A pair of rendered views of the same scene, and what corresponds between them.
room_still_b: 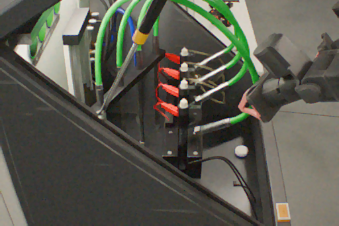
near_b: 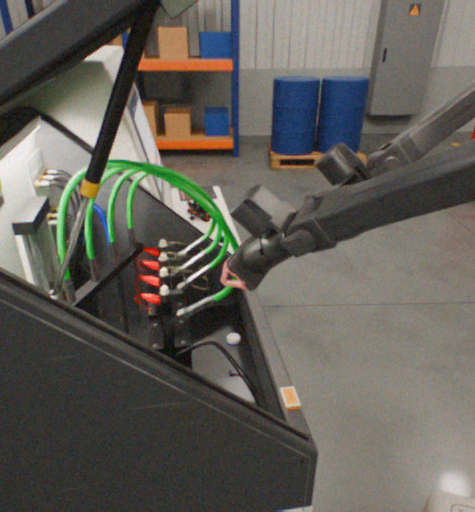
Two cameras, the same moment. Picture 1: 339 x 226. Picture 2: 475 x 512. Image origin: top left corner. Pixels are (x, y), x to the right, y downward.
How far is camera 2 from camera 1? 17 cm
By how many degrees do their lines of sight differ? 12
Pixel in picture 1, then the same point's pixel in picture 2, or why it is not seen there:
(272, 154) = (266, 335)
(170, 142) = (155, 334)
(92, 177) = (48, 378)
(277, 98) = (262, 260)
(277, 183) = (277, 365)
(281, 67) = (262, 222)
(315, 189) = (320, 380)
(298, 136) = (292, 328)
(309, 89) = (298, 238)
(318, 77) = (307, 221)
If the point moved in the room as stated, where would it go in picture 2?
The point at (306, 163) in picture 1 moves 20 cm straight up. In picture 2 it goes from (305, 354) to (308, 325)
